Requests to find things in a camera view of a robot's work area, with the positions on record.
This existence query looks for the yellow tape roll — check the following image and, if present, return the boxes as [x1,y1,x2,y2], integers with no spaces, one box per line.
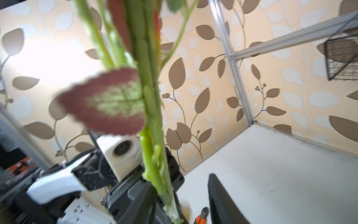
[180,204,190,222]

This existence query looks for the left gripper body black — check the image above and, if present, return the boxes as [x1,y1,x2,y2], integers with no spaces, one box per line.
[72,150,172,224]

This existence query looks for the pink flower bouquet green stems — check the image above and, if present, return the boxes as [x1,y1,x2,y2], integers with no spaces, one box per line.
[58,1,186,224]

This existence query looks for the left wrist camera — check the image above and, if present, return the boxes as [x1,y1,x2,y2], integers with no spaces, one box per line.
[97,135,143,181]

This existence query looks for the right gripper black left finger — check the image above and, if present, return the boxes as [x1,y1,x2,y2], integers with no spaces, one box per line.
[117,182,158,224]

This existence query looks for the orange black pliers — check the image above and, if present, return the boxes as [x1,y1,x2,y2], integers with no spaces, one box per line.
[194,207,209,224]

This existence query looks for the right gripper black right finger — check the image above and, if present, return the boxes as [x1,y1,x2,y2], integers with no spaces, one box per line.
[208,173,250,224]

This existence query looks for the black wire basket right wall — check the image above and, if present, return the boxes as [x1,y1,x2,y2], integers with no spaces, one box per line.
[324,16,358,81]

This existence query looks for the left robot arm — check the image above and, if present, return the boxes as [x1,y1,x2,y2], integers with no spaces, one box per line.
[13,141,171,224]

